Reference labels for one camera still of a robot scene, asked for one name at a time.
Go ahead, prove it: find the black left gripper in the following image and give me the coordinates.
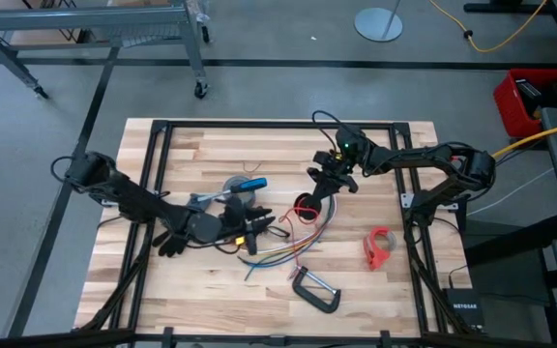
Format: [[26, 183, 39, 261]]
[[220, 195, 279, 256]]

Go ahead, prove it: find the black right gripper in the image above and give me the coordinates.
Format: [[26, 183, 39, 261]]
[[306, 149, 360, 207]]

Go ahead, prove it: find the red cord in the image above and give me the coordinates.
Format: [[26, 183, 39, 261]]
[[278, 204, 326, 273]]

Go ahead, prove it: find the red tape dispenser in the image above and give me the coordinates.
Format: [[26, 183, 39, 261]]
[[362, 225, 398, 273]]

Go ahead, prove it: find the black work glove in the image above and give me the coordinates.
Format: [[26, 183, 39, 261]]
[[152, 191, 215, 259]]

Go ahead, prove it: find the round grey stand base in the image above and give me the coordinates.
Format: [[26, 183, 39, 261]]
[[353, 0, 404, 44]]

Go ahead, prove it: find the red plastic crate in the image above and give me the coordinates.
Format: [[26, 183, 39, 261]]
[[492, 68, 557, 139]]

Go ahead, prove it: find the white cord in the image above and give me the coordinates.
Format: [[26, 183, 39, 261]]
[[258, 194, 339, 255]]

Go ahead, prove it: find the blue black handled screwdriver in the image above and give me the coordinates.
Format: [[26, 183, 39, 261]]
[[195, 176, 269, 204]]

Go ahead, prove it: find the yellow cord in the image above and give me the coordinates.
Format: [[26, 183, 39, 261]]
[[250, 207, 331, 255]]

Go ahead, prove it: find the green cord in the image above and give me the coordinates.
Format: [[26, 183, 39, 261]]
[[244, 195, 336, 282]]

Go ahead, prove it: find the grey duct tape roll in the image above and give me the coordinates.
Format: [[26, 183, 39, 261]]
[[220, 174, 257, 207]]

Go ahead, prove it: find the blue cord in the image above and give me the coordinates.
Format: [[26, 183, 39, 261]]
[[238, 197, 336, 270]]

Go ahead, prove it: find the black network switch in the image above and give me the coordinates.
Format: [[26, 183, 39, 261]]
[[442, 287, 485, 331]]

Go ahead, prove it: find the yellow power cable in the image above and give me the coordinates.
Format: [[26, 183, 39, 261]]
[[490, 117, 557, 160], [426, 0, 549, 54]]

